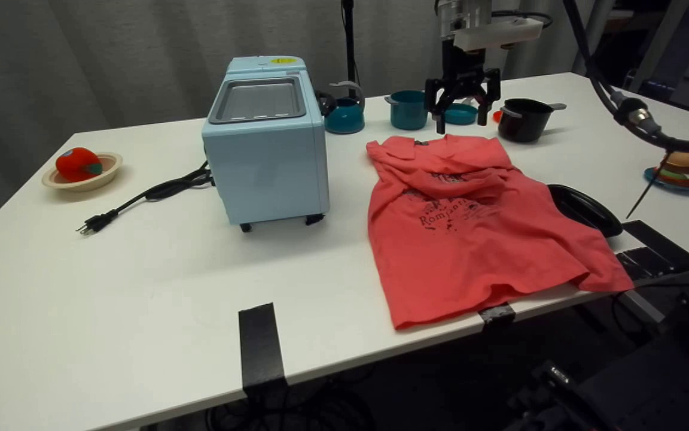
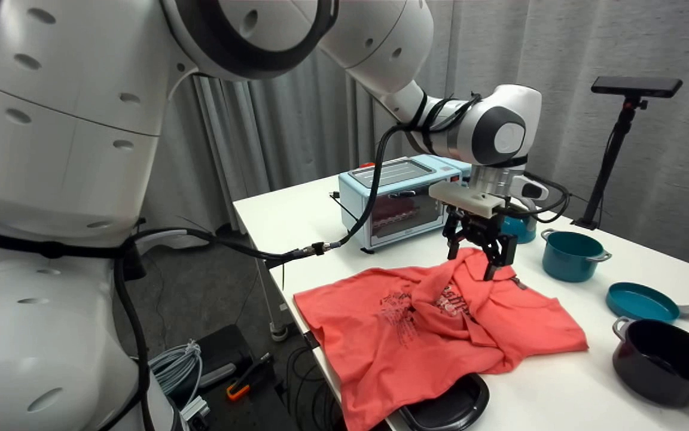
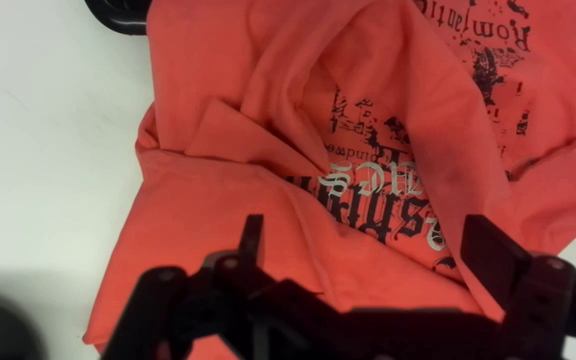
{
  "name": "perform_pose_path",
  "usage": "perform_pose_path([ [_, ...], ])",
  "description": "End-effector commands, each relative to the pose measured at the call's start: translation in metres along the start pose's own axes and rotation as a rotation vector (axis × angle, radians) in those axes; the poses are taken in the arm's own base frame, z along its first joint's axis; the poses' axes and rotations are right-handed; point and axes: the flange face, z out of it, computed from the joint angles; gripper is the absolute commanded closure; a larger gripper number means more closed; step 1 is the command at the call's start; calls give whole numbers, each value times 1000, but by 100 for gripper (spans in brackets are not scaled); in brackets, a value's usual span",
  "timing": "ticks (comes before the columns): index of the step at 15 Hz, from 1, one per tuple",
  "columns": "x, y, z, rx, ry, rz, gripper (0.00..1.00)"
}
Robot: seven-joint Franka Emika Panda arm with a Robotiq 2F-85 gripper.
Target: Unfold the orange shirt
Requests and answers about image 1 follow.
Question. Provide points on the orange printed shirt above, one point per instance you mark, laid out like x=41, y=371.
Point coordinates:
x=472, y=240

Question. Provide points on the beige small bowl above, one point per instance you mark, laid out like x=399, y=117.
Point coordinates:
x=108, y=171

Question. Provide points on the long black tape strip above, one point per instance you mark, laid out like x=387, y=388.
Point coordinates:
x=261, y=343

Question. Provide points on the toy burger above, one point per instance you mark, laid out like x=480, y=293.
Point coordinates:
x=685, y=167

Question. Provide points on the light blue toaster oven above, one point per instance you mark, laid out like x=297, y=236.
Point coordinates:
x=270, y=158

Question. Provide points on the black camera stand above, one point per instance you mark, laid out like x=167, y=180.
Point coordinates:
x=350, y=38

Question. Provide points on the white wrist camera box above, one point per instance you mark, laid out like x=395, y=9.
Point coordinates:
x=497, y=32

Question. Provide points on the black ribbed tray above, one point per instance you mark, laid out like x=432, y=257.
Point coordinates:
x=593, y=208

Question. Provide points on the teal toy pot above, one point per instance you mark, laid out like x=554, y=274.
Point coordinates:
x=407, y=110

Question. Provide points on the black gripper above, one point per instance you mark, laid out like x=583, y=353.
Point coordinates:
x=465, y=64

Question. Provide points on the large black tape patch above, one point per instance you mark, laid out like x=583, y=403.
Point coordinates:
x=660, y=251

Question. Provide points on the small black tape square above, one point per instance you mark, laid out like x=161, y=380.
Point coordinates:
x=499, y=311

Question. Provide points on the red toy pepper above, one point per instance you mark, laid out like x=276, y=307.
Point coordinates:
x=77, y=163

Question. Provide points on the teal toy kettle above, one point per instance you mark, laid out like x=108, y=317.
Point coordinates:
x=345, y=115

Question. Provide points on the teal small plate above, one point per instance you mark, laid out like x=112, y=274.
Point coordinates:
x=653, y=180

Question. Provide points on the black toy pot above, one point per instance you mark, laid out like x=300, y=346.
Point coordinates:
x=525, y=119

